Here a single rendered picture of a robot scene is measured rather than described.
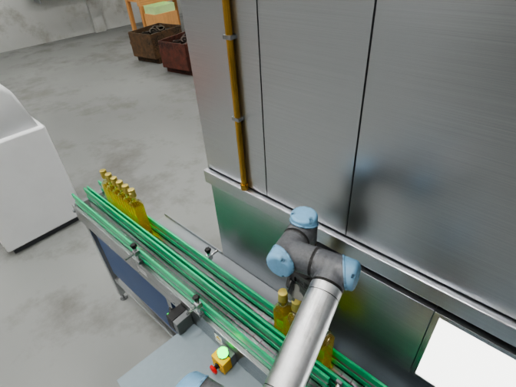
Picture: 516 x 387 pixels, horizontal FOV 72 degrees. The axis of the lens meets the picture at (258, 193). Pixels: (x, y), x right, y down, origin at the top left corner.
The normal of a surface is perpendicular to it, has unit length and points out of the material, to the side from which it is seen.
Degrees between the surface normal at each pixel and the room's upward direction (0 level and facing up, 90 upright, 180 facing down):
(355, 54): 90
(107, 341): 0
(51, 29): 90
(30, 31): 90
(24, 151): 90
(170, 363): 0
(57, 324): 0
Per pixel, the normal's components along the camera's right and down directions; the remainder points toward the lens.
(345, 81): -0.67, 0.48
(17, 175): 0.73, 0.38
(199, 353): -0.06, -0.79
